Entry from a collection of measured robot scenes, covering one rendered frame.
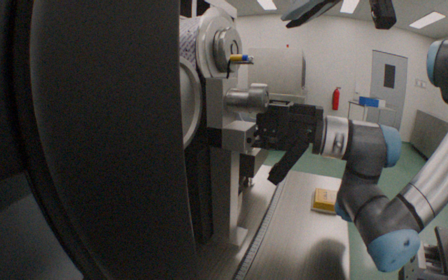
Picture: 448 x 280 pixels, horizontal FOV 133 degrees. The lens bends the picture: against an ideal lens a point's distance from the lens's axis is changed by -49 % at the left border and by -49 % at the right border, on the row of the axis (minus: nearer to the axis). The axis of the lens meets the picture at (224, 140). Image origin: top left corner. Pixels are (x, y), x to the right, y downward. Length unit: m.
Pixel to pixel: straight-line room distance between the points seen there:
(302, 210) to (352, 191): 0.18
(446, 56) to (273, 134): 0.43
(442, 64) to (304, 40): 4.49
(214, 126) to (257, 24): 4.93
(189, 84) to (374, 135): 0.30
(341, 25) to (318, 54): 0.96
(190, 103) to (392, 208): 0.32
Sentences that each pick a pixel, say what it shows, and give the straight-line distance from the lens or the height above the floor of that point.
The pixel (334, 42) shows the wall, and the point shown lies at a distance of 4.90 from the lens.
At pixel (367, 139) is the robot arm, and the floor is 1.13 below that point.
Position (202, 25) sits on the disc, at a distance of 0.28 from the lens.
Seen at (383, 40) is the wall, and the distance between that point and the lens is 5.23.
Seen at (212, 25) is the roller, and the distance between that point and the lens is 0.29.
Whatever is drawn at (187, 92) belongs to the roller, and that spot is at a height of 1.19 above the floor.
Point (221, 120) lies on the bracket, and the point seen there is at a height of 1.15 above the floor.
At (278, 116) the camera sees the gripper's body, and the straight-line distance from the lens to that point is 0.35.
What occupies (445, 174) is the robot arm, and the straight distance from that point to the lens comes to 0.33.
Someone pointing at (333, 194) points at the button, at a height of 0.92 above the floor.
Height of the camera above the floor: 1.21
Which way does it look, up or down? 20 degrees down
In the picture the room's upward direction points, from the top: straight up
